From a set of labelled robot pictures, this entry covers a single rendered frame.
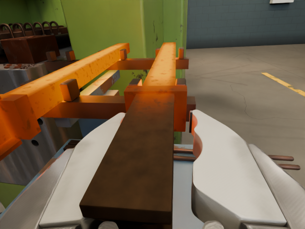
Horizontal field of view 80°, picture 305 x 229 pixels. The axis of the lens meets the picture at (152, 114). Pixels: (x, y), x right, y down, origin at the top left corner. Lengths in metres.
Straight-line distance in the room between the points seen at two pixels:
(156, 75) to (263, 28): 7.19
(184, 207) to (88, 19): 0.58
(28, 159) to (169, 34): 0.83
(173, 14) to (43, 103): 0.90
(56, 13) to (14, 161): 0.71
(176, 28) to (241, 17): 6.05
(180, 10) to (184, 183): 0.82
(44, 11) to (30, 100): 1.00
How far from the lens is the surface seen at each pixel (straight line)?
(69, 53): 0.45
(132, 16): 0.61
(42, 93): 0.20
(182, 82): 0.18
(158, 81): 0.17
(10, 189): 0.97
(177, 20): 1.03
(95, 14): 0.65
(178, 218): 0.39
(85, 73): 0.27
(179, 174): 0.45
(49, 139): 0.65
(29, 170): 0.81
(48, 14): 1.16
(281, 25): 7.62
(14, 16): 1.16
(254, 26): 7.23
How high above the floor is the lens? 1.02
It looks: 28 degrees down
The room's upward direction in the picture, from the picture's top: 3 degrees counter-clockwise
